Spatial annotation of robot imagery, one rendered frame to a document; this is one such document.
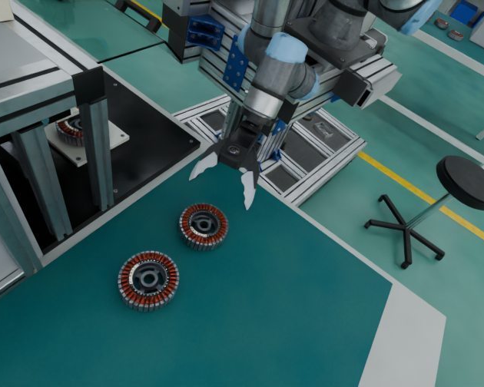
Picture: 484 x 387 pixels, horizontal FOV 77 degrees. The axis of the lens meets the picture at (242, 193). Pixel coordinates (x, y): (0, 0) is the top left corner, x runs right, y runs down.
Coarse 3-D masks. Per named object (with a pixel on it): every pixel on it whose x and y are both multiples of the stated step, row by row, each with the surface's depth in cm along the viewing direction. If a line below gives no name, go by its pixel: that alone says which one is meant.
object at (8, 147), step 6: (0, 144) 62; (6, 144) 63; (12, 144) 63; (0, 150) 64; (6, 150) 62; (12, 150) 62; (6, 156) 64; (12, 156) 62; (18, 156) 62; (12, 162) 64; (18, 162) 61; (18, 168) 64; (24, 174) 64
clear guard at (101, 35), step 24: (24, 0) 53; (48, 0) 55; (72, 0) 57; (96, 0) 60; (48, 24) 51; (72, 24) 53; (96, 24) 55; (120, 24) 57; (96, 48) 50; (120, 48) 52; (144, 48) 55; (168, 48) 61
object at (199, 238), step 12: (192, 204) 72; (204, 204) 72; (192, 216) 70; (204, 216) 73; (216, 216) 71; (180, 228) 67; (192, 228) 67; (204, 228) 69; (216, 228) 71; (192, 240) 66; (204, 240) 66; (216, 240) 67
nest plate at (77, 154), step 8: (48, 128) 73; (112, 128) 79; (48, 136) 72; (56, 136) 73; (112, 136) 77; (120, 136) 78; (128, 136) 79; (56, 144) 71; (64, 144) 72; (72, 144) 72; (112, 144) 76; (64, 152) 70; (72, 152) 71; (80, 152) 72; (72, 160) 70; (80, 160) 70
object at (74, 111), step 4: (72, 108) 66; (76, 108) 66; (64, 112) 63; (68, 112) 64; (72, 112) 65; (76, 112) 66; (52, 116) 61; (56, 116) 62; (60, 116) 63; (64, 116) 63; (68, 116) 65; (72, 116) 66; (52, 120) 62; (56, 120) 62; (60, 120) 64; (4, 136) 55; (8, 136) 56; (0, 140) 55; (4, 140) 56; (8, 140) 57; (12, 140) 63
